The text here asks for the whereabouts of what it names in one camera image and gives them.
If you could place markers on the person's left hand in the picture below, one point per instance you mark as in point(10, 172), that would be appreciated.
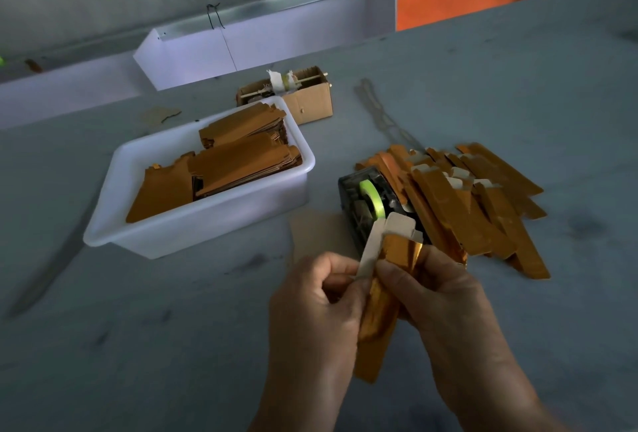
point(314, 342)

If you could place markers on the person's right hand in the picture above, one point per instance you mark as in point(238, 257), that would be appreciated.
point(459, 337)

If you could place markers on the gold box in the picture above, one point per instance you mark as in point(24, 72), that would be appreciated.
point(384, 317)

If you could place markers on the pile of beige blanks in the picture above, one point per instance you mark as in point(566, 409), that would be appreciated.
point(319, 232)

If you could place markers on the pile of gold boxes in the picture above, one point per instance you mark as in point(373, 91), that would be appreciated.
point(478, 198)

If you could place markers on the gold cartons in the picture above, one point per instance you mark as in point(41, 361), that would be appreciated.
point(249, 158)

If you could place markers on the person's right forearm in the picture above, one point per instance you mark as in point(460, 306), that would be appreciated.
point(503, 422)

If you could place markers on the black tape dispenser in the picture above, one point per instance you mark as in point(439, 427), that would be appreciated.
point(354, 203)

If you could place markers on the green tape roll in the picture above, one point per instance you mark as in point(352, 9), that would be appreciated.
point(371, 198)

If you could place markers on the white plastic bin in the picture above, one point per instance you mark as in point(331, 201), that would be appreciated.
point(199, 225)

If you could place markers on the small cardboard box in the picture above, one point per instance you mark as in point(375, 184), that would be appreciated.
point(317, 100)

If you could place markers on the long white tray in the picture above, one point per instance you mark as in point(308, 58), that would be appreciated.
point(309, 26)
point(60, 93)

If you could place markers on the small brown object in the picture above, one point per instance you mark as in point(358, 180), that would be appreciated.
point(33, 65)

